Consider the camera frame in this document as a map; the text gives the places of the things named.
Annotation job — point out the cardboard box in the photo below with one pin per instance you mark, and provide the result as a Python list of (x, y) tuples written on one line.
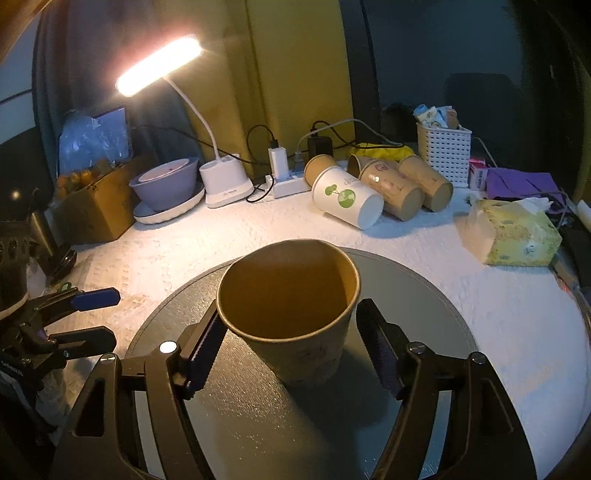
[(99, 205)]

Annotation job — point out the white plate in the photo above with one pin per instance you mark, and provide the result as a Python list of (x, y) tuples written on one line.
[(170, 207)]

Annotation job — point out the yellow plastic bag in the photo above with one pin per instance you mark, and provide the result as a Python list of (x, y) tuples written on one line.
[(385, 151)]

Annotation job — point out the pink and white small box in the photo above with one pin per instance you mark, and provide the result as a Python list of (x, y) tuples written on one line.
[(478, 174)]

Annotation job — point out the blue plastic bag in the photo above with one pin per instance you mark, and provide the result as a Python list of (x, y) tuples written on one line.
[(92, 138)]

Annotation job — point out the white power strip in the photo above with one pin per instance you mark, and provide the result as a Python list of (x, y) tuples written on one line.
[(288, 185)]

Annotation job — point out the grey round turntable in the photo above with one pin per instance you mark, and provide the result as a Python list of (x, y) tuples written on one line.
[(415, 300)]

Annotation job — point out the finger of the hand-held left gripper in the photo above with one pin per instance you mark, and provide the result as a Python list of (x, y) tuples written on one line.
[(94, 299), (87, 340)]

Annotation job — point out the oranges in cardboard box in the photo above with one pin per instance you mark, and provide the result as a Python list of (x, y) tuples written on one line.
[(79, 177)]

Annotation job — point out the white plastic basket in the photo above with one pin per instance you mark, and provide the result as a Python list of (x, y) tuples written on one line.
[(444, 148)]

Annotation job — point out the purple cloth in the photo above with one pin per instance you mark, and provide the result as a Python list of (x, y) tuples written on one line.
[(517, 182)]

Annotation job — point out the small packets in basket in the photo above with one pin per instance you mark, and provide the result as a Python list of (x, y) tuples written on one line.
[(436, 115)]

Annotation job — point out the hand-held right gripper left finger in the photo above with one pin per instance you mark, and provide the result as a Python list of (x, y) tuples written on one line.
[(206, 347)]

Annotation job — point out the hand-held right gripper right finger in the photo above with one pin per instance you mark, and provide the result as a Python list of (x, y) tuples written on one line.
[(379, 353)]

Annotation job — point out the yellow-green tissue pack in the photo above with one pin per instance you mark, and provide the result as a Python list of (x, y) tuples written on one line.
[(515, 233)]

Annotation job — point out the white desk lamp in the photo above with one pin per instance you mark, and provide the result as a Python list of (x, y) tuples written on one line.
[(226, 180)]

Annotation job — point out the black charger plug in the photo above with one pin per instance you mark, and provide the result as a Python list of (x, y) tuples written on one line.
[(320, 146)]

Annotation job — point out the white charger plug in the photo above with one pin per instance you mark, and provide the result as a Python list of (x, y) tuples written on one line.
[(278, 160)]

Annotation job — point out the dark metal bottle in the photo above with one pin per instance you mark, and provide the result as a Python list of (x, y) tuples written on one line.
[(44, 235)]

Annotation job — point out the purple bowl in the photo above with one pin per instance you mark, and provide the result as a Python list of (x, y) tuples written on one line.
[(164, 183)]

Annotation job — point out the black round lid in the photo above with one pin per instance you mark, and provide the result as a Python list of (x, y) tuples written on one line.
[(65, 264)]

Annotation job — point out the white paper cup green print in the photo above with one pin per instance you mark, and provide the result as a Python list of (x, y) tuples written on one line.
[(346, 199)]

